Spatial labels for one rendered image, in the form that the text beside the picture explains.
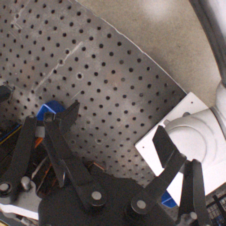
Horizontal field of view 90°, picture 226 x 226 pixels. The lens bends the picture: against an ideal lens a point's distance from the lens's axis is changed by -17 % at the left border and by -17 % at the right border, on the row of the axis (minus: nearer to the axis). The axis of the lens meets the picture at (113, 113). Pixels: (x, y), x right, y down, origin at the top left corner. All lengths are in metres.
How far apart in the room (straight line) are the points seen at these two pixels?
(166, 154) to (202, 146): 0.16
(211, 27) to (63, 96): 0.57
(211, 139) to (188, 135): 0.05
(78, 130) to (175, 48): 1.07
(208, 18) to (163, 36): 1.05
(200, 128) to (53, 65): 0.57
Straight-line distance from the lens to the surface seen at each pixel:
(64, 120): 0.16
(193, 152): 0.33
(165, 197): 0.95
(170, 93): 0.61
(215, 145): 0.35
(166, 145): 0.18
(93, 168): 0.74
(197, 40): 1.45
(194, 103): 0.61
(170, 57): 1.33
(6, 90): 0.76
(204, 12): 0.29
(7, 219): 0.41
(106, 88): 0.57
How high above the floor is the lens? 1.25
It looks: 67 degrees down
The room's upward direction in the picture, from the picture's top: 171 degrees counter-clockwise
